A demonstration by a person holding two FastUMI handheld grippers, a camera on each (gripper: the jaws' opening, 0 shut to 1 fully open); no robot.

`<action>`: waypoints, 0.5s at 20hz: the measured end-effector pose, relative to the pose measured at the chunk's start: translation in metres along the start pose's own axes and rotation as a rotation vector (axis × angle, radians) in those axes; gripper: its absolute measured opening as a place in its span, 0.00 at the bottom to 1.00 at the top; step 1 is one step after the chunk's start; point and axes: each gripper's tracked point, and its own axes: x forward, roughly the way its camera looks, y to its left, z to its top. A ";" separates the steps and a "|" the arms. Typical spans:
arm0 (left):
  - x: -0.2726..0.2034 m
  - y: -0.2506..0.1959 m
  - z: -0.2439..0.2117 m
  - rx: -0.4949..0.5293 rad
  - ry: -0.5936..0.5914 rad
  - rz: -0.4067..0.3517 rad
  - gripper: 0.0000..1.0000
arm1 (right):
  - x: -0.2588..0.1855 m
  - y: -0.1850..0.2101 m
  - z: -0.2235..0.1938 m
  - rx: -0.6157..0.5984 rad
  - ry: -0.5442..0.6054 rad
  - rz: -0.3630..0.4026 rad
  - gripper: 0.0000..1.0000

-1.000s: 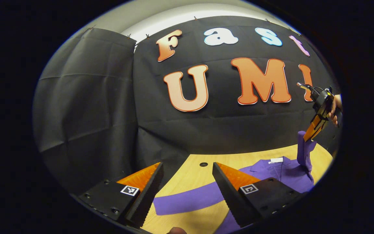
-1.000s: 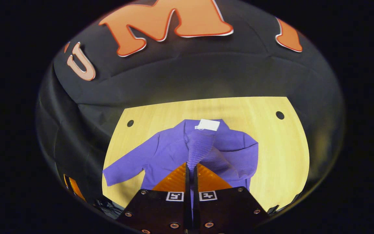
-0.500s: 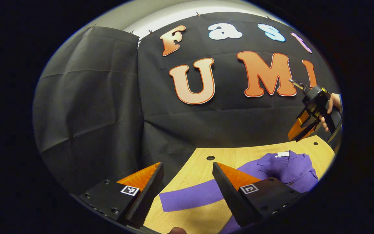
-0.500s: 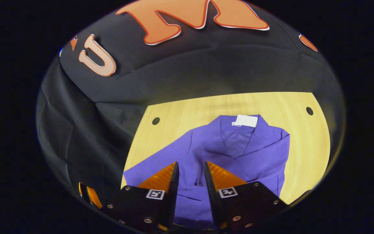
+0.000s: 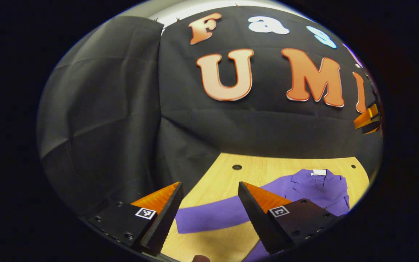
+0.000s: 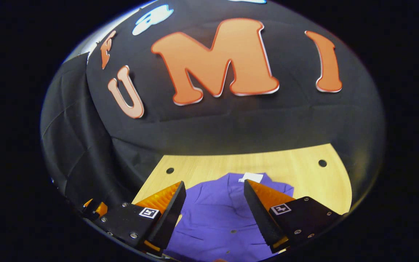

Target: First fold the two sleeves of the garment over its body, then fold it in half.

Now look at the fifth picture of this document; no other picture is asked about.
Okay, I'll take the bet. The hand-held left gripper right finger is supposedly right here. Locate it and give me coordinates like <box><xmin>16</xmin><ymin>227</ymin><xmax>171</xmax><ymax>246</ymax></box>
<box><xmin>238</xmin><ymin>181</ymin><xmax>341</xmax><ymax>255</ymax></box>

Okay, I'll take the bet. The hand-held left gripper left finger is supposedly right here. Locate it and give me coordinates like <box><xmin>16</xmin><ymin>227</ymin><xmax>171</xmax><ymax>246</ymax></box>
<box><xmin>86</xmin><ymin>181</ymin><xmax>184</xmax><ymax>256</ymax></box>

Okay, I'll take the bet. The purple knit cardigan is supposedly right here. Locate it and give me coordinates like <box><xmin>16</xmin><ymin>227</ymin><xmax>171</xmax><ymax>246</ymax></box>
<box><xmin>175</xmin><ymin>168</ymin><xmax>351</xmax><ymax>262</ymax></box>

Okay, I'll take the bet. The black backdrop cloth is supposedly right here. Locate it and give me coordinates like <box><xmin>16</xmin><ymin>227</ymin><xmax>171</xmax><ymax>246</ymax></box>
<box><xmin>37</xmin><ymin>5</ymin><xmax>384</xmax><ymax>219</ymax></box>

